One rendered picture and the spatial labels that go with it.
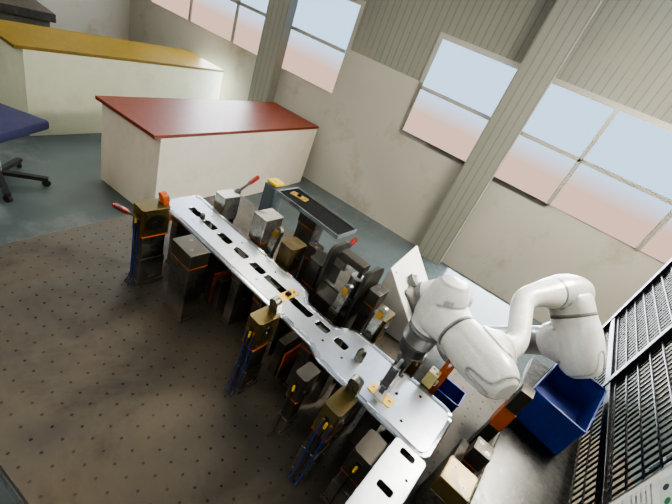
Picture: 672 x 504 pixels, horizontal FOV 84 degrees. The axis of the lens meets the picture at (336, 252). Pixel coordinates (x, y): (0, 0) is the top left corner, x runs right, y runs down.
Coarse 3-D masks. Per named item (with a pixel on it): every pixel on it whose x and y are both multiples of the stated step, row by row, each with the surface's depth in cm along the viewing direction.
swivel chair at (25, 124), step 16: (0, 112) 260; (16, 112) 267; (0, 128) 244; (16, 128) 251; (32, 128) 262; (48, 128) 277; (0, 160) 272; (16, 160) 294; (0, 176) 270; (16, 176) 280; (32, 176) 285
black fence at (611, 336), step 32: (608, 320) 183; (640, 320) 150; (608, 352) 153; (640, 352) 125; (608, 384) 131; (640, 384) 115; (608, 416) 116; (640, 416) 101; (608, 448) 104; (640, 448) 92; (576, 480) 108; (608, 480) 94
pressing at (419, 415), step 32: (192, 224) 149; (224, 224) 156; (224, 256) 139; (256, 256) 146; (256, 288) 131; (288, 288) 137; (288, 320) 124; (320, 320) 129; (320, 352) 117; (352, 352) 122; (416, 384) 120; (384, 416) 106; (416, 416) 110; (448, 416) 114; (416, 448) 101
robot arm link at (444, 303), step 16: (432, 288) 89; (448, 288) 86; (464, 288) 87; (416, 304) 95; (432, 304) 88; (448, 304) 86; (464, 304) 86; (416, 320) 93; (432, 320) 88; (448, 320) 85; (432, 336) 89
